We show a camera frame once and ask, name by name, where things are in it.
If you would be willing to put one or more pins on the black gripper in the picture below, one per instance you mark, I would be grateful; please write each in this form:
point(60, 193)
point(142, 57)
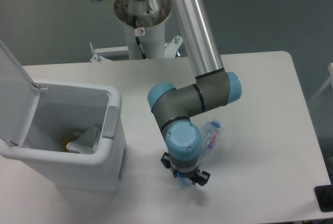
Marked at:
point(196, 176)

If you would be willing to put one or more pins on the clear plastic water bottle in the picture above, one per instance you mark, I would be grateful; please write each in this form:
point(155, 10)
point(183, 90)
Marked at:
point(210, 138)

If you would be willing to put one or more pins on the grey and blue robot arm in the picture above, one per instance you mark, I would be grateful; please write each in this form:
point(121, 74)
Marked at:
point(172, 107)

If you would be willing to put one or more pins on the yellow and white trash pieces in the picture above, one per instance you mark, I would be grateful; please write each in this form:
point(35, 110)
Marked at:
point(72, 138)

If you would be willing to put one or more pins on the white plastic trash can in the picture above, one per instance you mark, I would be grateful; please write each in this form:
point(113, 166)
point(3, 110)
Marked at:
point(38, 113)

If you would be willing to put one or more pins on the black device at table edge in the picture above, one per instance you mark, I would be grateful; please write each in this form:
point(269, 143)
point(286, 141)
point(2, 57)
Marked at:
point(324, 197)

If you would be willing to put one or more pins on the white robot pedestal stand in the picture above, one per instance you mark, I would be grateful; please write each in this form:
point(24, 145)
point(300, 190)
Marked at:
point(144, 28)

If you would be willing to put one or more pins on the white frame at right edge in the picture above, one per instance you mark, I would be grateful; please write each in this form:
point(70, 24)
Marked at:
point(323, 91)

